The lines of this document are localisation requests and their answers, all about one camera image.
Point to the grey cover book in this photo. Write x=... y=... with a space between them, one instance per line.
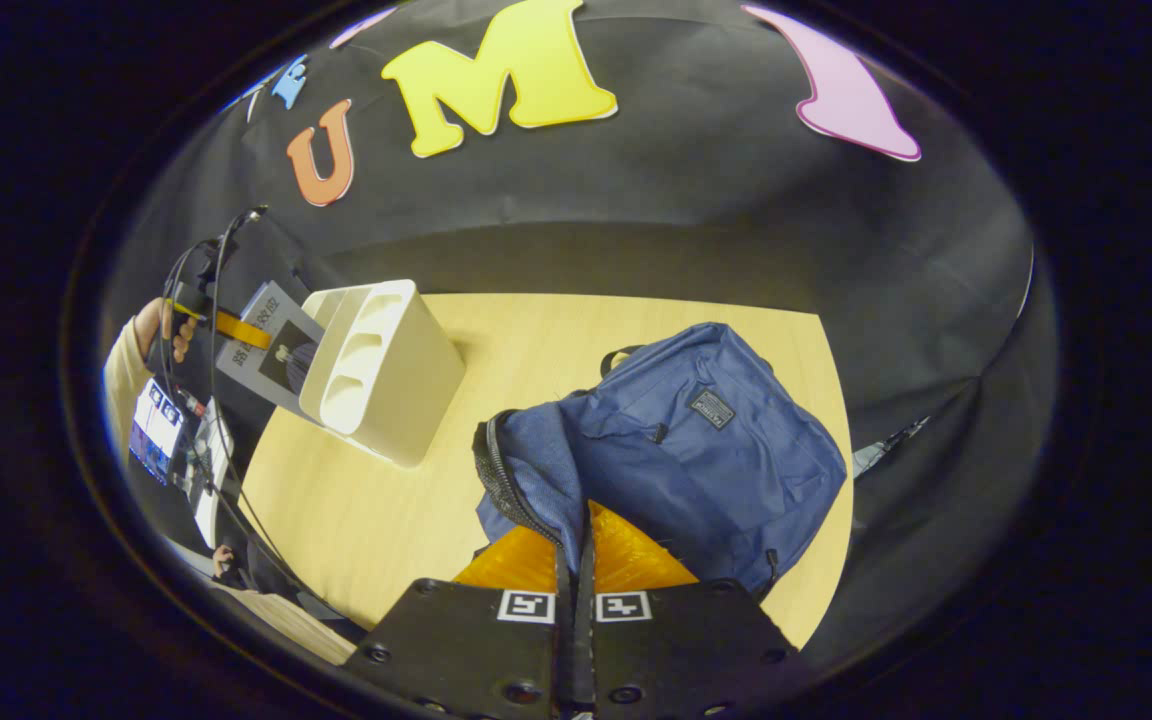
x=271 y=365

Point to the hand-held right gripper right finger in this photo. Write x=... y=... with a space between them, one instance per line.
x=681 y=650

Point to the blue schoolbag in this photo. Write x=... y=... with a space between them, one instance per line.
x=696 y=450

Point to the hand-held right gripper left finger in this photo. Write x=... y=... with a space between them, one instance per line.
x=466 y=650

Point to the white desk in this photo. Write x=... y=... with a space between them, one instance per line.
x=211 y=480

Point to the white plastic bookshelf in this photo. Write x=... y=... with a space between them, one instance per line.
x=406 y=370

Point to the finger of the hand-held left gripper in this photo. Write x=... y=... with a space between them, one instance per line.
x=244 y=330

